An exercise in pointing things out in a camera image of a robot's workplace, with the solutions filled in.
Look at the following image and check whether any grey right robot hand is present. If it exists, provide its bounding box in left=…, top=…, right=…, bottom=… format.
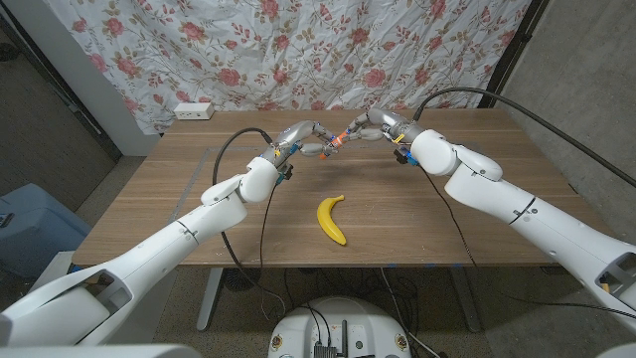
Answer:
left=345, top=107, right=426, bottom=146

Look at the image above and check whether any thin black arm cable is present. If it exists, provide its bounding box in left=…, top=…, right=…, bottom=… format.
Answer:
left=256, top=182, right=278, bottom=272
left=418, top=165, right=636, bottom=320

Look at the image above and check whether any grey table leg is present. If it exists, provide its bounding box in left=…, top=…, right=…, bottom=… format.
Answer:
left=449, top=268, right=482, bottom=333
left=196, top=268, right=225, bottom=333

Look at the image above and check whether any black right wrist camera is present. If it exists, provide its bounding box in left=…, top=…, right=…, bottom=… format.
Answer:
left=394, top=146, right=420, bottom=167

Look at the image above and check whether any black backdrop stand pole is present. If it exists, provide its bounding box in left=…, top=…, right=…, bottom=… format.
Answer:
left=477, top=0, right=552, bottom=109

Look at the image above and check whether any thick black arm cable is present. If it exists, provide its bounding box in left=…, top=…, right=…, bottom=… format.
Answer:
left=212, top=126, right=287, bottom=317
left=412, top=87, right=636, bottom=189

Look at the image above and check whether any white power strip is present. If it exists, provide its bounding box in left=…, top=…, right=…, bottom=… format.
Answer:
left=173, top=101, right=216, bottom=121

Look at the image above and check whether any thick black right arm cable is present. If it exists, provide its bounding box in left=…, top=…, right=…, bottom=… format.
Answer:
left=412, top=87, right=636, bottom=189

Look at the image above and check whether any yellow toy banana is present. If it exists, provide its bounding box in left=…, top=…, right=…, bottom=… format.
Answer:
left=316, top=194, right=348, bottom=247

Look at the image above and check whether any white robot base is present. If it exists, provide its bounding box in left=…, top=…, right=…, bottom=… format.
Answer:
left=267, top=296, right=412, bottom=358

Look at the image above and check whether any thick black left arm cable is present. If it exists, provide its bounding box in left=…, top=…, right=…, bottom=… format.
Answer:
left=212, top=126, right=287, bottom=317

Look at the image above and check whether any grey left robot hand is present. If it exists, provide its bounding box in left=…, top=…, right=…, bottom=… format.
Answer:
left=260, top=119, right=340, bottom=167

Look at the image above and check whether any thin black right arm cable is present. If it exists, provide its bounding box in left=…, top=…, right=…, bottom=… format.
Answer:
left=418, top=165, right=636, bottom=320

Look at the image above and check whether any floral backdrop cloth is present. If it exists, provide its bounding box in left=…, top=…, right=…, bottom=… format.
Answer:
left=44, top=0, right=533, bottom=136

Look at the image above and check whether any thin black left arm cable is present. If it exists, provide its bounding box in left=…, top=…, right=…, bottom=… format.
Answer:
left=256, top=182, right=278, bottom=272

